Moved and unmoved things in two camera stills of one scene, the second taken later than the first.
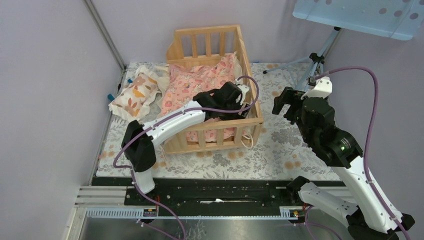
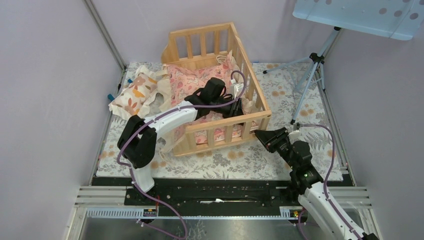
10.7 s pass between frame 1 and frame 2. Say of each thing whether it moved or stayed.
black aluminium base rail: stayed
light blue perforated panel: stayed
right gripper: moved
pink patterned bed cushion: moved
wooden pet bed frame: moved
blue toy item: stayed
